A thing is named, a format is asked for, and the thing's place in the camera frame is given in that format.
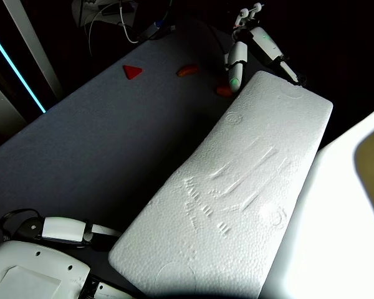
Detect orange toy bread roll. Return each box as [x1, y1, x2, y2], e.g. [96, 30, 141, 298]
[176, 64, 198, 77]

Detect large white blurred casing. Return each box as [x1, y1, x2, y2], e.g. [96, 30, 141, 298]
[260, 102, 374, 299]

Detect white upright beam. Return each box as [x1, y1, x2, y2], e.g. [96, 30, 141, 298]
[2, 0, 65, 99]

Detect pale grey panel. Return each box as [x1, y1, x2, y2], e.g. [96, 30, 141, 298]
[0, 76, 27, 138]

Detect grey table cloth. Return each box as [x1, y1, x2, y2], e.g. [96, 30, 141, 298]
[0, 26, 262, 299]

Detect grey plug connector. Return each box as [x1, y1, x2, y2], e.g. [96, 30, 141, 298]
[138, 21, 177, 42]

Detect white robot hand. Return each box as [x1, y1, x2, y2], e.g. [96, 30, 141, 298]
[0, 216, 138, 299]
[224, 26, 304, 94]

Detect white styrofoam lid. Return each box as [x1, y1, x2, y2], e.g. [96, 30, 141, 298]
[108, 70, 333, 299]

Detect red triangle block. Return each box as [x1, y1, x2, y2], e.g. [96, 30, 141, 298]
[122, 64, 143, 81]

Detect cyan light strip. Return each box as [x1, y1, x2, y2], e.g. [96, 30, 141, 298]
[0, 24, 47, 113]

